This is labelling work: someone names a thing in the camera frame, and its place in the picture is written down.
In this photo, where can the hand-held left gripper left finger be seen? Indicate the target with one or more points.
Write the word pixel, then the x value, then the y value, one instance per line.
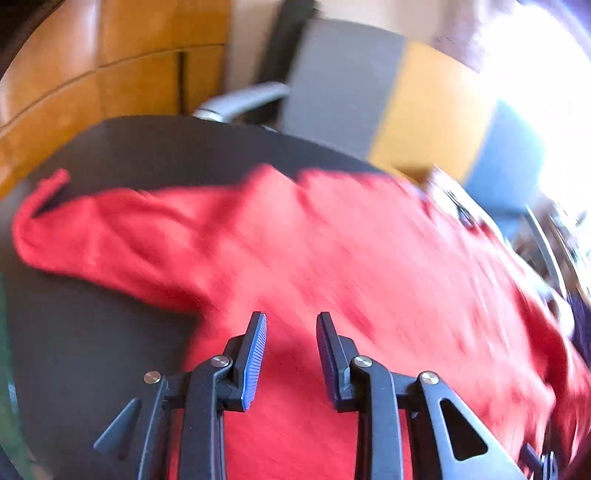
pixel 254 364

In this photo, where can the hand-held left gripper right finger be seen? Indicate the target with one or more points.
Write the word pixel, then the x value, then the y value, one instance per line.
pixel 325 355

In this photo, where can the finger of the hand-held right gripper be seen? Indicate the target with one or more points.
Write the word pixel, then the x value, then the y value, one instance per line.
pixel 538 461

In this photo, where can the red knit sweater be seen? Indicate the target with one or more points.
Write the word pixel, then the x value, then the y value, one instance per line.
pixel 369 254

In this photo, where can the dark purple lace garment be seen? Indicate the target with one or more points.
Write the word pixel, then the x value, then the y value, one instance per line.
pixel 582 318

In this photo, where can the grey yellow blue sofa chair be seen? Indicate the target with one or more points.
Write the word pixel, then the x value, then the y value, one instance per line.
pixel 341 92

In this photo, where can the black rolled mat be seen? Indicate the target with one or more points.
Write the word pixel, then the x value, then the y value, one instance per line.
pixel 286 46

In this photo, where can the wooden wardrobe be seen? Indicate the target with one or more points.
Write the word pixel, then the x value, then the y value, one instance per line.
pixel 115 69

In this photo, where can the large bright window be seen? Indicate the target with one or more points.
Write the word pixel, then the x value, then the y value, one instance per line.
pixel 554 92

